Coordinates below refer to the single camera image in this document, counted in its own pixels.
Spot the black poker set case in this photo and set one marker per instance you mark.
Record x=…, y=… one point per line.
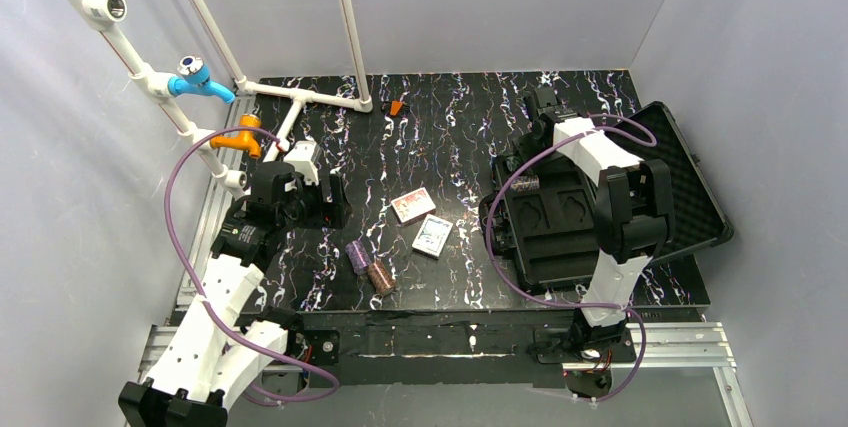
x=548, y=232

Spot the blue playing card deck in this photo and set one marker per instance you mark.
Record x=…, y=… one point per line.
x=432, y=236

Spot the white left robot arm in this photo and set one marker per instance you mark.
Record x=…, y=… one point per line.
x=209, y=362

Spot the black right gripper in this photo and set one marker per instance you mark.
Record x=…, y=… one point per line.
x=542, y=104

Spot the orange black poker chip stack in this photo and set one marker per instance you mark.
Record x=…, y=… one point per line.
x=381, y=278

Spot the orange plastic faucet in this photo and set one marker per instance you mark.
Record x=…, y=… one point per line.
x=244, y=140

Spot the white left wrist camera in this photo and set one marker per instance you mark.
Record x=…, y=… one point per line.
x=303, y=157

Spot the purple poker chip stack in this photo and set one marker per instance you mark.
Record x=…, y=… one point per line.
x=359, y=257

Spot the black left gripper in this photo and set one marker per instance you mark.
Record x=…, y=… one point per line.
x=337, y=200

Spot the aluminium rail frame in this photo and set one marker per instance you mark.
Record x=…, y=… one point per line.
x=461, y=317

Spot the small orange black clip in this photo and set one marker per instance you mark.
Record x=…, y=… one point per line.
x=394, y=108

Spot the blue plastic faucet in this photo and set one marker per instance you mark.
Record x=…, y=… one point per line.
x=194, y=78

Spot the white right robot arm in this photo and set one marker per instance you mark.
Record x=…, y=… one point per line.
x=633, y=215

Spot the red playing card deck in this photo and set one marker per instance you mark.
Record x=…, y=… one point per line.
x=413, y=205

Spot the white pvc pipe frame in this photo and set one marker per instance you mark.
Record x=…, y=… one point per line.
x=104, y=17

